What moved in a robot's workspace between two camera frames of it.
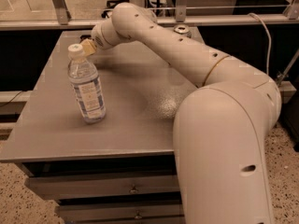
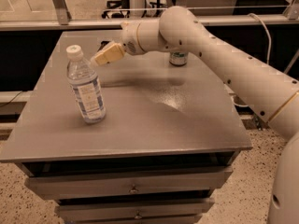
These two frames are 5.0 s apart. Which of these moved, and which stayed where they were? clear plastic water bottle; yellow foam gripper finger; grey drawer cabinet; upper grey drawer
Moved: yellow foam gripper finger
Stayed: upper grey drawer; clear plastic water bottle; grey drawer cabinet
